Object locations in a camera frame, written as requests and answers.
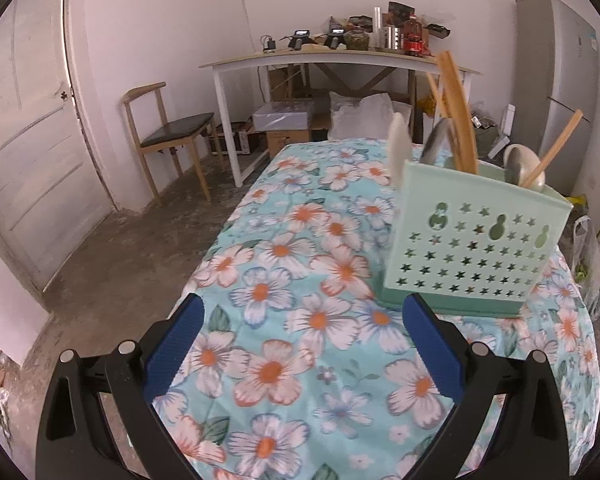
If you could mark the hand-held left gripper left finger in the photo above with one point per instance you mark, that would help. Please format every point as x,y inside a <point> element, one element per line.
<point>172,350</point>

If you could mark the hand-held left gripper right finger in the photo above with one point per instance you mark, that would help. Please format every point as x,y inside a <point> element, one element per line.
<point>435,350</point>

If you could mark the green star-hole utensil basket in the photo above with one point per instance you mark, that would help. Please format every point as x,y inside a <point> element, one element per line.
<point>480,240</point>

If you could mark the cream spoon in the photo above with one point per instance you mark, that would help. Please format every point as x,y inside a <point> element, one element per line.
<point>517,162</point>

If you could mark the metal spoon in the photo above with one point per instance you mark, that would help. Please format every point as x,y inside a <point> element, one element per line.
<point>437,142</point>

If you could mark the white spoon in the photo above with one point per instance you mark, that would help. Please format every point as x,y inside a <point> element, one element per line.
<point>399,145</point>

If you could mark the wooden spatula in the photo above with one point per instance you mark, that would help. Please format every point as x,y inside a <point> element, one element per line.
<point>455,110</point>

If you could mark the floral blanket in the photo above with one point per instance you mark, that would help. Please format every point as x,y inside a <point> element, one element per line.
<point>305,260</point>

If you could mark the clear plastic bag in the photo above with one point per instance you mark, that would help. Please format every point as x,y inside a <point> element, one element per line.
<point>587,260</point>

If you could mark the green bag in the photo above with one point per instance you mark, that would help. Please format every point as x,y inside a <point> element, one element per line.
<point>487,135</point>

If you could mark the wooden chair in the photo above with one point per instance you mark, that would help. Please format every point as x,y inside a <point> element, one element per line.
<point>180,127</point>

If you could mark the white flat box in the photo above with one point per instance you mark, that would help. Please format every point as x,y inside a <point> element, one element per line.
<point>507,120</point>

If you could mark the yellow plastic bag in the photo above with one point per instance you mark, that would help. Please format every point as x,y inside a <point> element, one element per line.
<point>426,104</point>

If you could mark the white plastic bag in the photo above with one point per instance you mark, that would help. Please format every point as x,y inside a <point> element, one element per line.
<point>360,115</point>

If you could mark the white door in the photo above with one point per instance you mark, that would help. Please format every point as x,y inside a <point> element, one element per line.
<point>30,135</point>

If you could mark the grey refrigerator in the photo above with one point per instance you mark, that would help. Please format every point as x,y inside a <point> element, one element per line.
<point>555,85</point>

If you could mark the red bottle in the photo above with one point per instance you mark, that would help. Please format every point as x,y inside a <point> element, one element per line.
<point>414,40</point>

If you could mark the white table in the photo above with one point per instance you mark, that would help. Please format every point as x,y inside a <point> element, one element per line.
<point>330,57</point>

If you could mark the metal canister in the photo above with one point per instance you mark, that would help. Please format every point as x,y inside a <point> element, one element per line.
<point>392,37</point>

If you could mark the green jar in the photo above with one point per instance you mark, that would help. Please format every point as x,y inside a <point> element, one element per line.
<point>356,39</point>

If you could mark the black device with screen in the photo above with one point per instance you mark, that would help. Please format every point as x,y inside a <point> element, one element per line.
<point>300,37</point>
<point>335,36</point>

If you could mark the dark box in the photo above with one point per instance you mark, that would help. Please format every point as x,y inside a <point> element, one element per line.
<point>400,9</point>

